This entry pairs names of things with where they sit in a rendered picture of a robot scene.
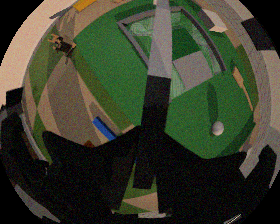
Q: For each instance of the yellow rectangular block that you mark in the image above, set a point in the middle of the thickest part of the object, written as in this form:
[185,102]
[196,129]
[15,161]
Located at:
[82,4]

